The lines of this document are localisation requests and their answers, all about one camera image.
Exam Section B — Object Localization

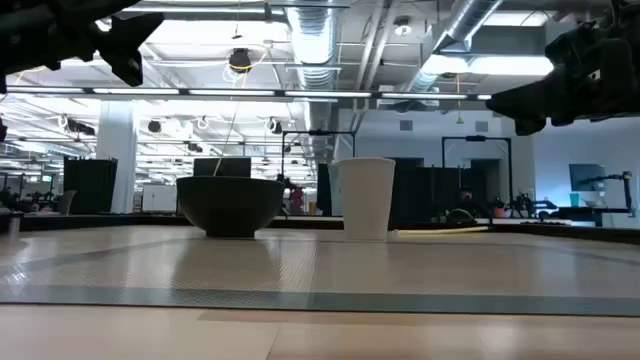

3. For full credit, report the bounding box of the black monitor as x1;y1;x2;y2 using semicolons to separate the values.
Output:
193;157;253;178

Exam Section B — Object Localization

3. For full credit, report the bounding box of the bright ceiling light panel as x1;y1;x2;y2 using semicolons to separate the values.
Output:
429;53;555;77

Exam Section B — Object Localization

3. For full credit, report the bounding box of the black metal frame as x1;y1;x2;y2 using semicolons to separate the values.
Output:
280;129;357;187
441;134;514;207

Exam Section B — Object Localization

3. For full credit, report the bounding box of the white square column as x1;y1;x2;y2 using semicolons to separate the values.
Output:
96;99;138;215

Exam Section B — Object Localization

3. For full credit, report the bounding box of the gold spoon with white handle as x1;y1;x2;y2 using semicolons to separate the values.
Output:
390;225;490;238

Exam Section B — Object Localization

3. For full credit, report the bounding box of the silver ribbed ventilation duct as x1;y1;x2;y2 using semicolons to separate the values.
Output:
285;0;343;92
407;0;504;94

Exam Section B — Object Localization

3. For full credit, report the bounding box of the black round bowl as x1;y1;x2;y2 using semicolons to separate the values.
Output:
175;175;286;239

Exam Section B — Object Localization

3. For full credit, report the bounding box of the wall-mounted screen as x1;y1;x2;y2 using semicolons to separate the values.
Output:
568;163;607;193

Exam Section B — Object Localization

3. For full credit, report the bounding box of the black hanging cable reel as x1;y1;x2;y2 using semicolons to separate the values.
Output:
228;47;253;74

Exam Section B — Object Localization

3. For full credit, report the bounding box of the person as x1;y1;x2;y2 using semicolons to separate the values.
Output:
288;184;306;216

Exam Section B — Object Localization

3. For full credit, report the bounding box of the white cabinet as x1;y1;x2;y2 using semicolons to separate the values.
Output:
141;183;178;214

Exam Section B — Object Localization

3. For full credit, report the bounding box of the long led light bar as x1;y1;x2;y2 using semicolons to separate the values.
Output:
0;86;494;102

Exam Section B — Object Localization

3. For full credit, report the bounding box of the black partition panel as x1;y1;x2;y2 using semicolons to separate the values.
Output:
63;157;119;216
388;157;502;226

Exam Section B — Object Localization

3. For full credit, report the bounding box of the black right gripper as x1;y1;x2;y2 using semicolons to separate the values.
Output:
485;0;640;138

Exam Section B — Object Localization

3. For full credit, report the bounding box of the white paper cup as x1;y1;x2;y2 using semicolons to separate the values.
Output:
330;157;397;243

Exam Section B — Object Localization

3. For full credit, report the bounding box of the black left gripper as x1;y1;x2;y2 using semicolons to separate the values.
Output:
0;0;166;96

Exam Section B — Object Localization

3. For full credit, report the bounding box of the grey textured table mat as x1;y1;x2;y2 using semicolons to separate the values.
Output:
0;224;640;319

